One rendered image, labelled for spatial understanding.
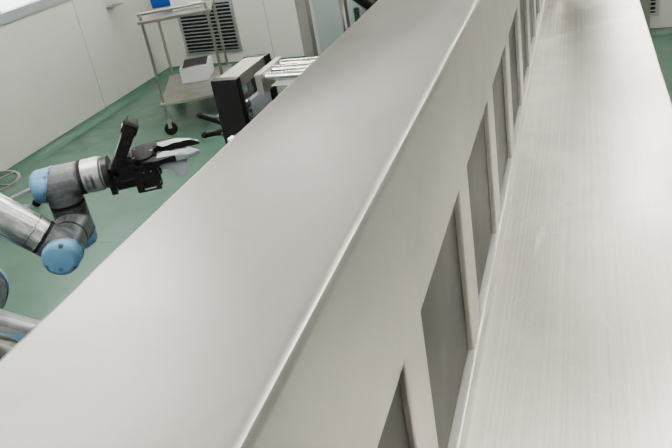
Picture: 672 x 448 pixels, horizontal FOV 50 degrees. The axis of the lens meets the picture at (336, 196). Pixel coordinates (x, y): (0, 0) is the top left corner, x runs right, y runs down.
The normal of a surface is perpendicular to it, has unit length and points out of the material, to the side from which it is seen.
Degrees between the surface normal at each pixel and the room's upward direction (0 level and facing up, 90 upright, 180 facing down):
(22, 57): 90
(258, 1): 90
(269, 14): 90
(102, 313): 0
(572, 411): 0
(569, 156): 0
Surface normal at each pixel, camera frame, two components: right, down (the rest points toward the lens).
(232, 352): -0.16, -0.89
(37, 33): 0.95, -0.01
